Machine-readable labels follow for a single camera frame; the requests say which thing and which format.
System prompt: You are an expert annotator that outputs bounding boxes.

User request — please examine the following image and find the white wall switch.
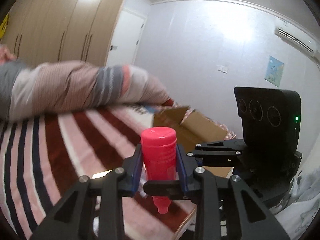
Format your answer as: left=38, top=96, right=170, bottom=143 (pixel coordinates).
left=217, top=65, right=229, bottom=74

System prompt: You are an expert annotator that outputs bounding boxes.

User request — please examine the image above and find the white room door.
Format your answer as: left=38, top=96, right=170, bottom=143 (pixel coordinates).
left=106, top=9, right=146, bottom=67

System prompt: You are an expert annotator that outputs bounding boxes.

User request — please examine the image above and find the yellow hanging object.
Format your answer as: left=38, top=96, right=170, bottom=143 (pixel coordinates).
left=0, top=13, right=10, bottom=39

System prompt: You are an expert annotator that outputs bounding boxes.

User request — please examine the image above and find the striped red pink bedsheet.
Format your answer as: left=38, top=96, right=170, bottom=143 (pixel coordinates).
left=1, top=105, right=187, bottom=239

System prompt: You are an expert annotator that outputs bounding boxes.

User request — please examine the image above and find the grey white cloth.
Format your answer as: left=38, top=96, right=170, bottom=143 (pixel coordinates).
left=270, top=169, right=319, bottom=239

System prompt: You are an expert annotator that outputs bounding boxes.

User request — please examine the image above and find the red plastic bottle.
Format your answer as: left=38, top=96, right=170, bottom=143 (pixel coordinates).
left=139, top=126, right=178, bottom=215

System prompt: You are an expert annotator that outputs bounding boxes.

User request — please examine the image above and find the rolled striped quilt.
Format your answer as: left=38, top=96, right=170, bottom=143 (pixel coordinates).
left=1, top=45, right=174, bottom=122

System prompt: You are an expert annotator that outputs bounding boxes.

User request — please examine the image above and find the brown cardboard box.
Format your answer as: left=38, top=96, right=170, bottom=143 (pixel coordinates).
left=152, top=106, right=234, bottom=179

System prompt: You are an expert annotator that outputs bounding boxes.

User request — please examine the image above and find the white air conditioner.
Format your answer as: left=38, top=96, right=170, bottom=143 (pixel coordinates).
left=274, top=18, right=319, bottom=63

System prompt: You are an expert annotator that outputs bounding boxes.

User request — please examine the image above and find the beige wooden wardrobe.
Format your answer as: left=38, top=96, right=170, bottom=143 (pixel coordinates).
left=1, top=0, right=125, bottom=67

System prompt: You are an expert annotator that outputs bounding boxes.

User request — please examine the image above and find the blue cartoon wall poster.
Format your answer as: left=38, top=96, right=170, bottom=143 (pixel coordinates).
left=264, top=56, right=284, bottom=87

